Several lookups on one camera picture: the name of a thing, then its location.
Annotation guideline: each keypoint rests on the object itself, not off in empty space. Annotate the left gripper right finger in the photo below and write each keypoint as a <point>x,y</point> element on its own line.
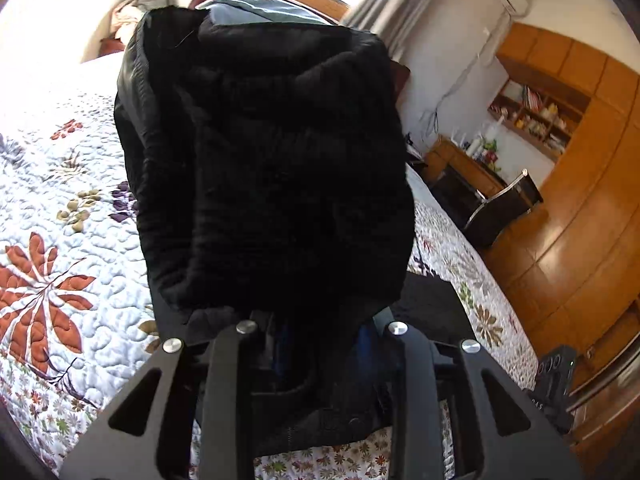
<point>456,409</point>

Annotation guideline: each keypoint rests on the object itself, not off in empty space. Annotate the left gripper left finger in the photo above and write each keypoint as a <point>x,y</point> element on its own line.
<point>146,430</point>

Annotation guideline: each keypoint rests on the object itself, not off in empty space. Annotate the black padded pants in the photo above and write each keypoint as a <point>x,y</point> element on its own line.
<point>269,168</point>

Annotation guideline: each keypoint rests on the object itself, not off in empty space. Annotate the floral quilted bedspread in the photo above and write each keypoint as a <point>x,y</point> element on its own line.
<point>76,311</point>

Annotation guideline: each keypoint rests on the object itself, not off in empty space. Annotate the black metal chair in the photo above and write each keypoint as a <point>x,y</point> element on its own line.
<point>497,212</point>

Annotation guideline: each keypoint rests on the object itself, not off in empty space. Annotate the wooden desk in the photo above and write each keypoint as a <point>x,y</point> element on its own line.
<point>457,181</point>

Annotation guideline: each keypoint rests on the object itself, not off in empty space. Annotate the grey curtain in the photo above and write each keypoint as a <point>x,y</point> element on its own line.
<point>391,20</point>

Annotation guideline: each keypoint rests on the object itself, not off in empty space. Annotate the folded blue duvet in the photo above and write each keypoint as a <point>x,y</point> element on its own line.
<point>238,12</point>

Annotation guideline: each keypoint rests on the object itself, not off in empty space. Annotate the pile of clothes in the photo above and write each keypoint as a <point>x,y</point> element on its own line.
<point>128,13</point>

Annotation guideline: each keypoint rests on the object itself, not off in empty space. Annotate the wooden wall shelf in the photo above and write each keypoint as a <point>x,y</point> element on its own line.
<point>544,119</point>

